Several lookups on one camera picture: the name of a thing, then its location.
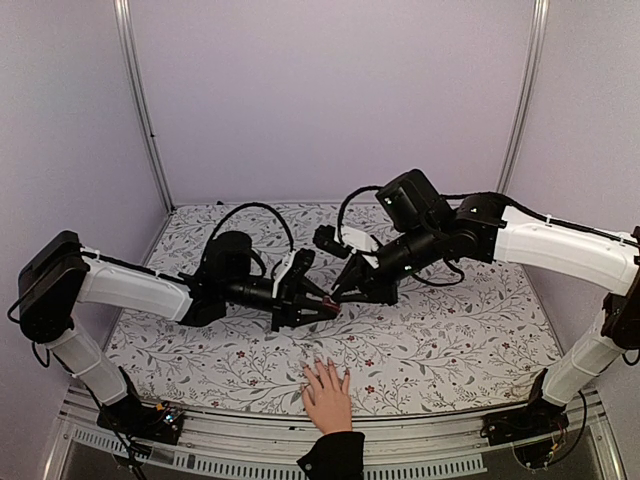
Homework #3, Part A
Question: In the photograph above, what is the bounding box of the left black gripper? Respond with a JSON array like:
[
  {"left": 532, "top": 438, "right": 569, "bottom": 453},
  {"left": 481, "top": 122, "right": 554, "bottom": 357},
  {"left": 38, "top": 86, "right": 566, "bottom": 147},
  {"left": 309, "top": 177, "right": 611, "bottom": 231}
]
[{"left": 222, "top": 274, "right": 339, "bottom": 333}]

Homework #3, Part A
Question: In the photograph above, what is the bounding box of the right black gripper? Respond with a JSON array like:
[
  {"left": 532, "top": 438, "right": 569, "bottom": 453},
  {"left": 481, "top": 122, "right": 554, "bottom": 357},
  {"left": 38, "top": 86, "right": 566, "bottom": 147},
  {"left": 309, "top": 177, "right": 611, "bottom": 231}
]
[{"left": 329, "top": 222, "right": 442, "bottom": 309}]

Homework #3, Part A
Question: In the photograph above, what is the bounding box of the red nail polish bottle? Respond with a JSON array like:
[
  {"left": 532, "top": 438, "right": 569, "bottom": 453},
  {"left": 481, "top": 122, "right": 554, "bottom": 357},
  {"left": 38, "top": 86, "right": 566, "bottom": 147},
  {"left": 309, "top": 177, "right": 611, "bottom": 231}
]
[{"left": 322, "top": 296, "right": 341, "bottom": 314}]

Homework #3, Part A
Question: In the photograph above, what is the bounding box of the black sleeved forearm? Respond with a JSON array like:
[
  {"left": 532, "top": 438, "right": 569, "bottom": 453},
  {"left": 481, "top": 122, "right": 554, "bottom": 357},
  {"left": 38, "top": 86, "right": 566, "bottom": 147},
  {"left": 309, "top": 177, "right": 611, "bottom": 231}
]
[{"left": 297, "top": 431, "right": 365, "bottom": 480}]

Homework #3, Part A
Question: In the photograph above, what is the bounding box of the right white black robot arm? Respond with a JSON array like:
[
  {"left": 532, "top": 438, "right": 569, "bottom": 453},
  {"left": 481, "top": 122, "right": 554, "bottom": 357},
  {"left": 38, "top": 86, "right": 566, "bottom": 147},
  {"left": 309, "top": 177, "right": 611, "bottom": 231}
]
[{"left": 331, "top": 169, "right": 639, "bottom": 436}]

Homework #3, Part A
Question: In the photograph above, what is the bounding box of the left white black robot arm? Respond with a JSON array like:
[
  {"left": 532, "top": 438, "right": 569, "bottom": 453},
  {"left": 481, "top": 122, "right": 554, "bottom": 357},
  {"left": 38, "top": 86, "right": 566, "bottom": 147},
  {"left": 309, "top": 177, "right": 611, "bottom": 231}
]
[{"left": 7, "top": 231, "right": 340, "bottom": 434}]

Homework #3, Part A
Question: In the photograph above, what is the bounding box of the person's hand with painted nails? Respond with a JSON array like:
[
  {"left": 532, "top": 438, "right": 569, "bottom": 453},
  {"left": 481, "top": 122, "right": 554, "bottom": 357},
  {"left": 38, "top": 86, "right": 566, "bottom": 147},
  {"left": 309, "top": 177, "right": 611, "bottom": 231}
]
[{"left": 301, "top": 360, "right": 353, "bottom": 435}]

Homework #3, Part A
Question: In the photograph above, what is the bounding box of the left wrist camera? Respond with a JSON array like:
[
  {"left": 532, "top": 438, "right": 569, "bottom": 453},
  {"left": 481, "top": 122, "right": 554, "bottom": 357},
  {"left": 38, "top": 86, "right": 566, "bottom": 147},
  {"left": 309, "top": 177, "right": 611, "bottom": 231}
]
[{"left": 272, "top": 248, "right": 316, "bottom": 298}]

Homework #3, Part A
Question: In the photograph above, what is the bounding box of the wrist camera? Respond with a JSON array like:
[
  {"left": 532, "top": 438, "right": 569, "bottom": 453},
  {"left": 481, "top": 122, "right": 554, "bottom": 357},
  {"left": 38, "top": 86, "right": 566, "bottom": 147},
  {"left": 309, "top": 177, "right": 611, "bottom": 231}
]
[
  {"left": 272, "top": 248, "right": 316, "bottom": 298},
  {"left": 313, "top": 225, "right": 381, "bottom": 268}
]

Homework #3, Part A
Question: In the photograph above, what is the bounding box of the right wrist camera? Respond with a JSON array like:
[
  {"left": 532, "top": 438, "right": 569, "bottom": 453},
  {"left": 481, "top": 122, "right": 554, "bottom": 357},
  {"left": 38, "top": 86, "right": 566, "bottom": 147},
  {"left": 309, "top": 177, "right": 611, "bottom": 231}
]
[{"left": 313, "top": 225, "right": 381, "bottom": 268}]

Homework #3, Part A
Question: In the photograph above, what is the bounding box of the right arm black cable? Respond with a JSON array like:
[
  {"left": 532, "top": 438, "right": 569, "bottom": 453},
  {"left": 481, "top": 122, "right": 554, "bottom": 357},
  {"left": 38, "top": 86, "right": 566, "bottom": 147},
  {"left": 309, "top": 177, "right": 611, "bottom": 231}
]
[{"left": 337, "top": 184, "right": 386, "bottom": 241}]

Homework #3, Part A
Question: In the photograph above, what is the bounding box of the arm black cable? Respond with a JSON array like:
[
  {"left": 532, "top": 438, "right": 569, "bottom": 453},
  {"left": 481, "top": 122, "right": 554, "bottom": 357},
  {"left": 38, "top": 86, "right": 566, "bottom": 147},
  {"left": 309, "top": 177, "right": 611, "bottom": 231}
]
[
  {"left": 337, "top": 184, "right": 386, "bottom": 241},
  {"left": 209, "top": 200, "right": 293, "bottom": 256}
]

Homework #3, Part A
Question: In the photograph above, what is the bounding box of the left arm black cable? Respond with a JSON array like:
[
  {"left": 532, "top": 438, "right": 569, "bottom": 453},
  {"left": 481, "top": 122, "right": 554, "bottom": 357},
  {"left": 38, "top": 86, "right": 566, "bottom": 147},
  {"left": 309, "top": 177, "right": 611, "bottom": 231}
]
[{"left": 209, "top": 200, "right": 293, "bottom": 256}]

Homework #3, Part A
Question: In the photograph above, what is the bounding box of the front aluminium rail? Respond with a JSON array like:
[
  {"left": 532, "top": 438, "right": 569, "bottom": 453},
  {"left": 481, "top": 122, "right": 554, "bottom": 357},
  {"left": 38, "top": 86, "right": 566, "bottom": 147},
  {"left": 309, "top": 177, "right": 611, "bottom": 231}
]
[{"left": 44, "top": 387, "right": 626, "bottom": 480}]

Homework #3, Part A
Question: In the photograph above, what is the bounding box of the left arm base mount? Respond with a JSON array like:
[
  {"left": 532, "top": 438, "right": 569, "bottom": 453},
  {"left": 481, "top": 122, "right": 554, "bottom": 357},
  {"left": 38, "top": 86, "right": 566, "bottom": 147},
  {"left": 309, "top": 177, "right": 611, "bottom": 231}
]
[{"left": 97, "top": 397, "right": 185, "bottom": 445}]

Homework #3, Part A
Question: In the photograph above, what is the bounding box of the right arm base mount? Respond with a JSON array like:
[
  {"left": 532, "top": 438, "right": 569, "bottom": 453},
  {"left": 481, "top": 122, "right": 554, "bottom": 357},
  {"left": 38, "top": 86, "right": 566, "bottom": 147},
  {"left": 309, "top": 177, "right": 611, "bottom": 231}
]
[{"left": 480, "top": 400, "right": 569, "bottom": 470}]

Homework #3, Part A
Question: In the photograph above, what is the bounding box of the right aluminium frame post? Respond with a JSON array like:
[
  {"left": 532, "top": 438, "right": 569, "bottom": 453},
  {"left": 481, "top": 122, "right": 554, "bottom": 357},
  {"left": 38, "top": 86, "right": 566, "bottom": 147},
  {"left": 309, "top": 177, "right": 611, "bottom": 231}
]
[{"left": 496, "top": 0, "right": 550, "bottom": 194}]

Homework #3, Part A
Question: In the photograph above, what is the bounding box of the aluminium frame post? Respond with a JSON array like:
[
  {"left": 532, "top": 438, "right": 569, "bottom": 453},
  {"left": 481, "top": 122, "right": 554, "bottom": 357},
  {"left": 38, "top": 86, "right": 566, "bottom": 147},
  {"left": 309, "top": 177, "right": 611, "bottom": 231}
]
[
  {"left": 496, "top": 0, "right": 550, "bottom": 194},
  {"left": 113, "top": 0, "right": 176, "bottom": 214}
]

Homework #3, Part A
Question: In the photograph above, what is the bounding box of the left aluminium frame post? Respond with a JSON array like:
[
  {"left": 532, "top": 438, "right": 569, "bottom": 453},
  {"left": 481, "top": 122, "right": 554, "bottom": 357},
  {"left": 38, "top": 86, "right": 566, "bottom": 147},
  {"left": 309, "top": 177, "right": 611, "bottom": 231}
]
[{"left": 113, "top": 0, "right": 176, "bottom": 214}]

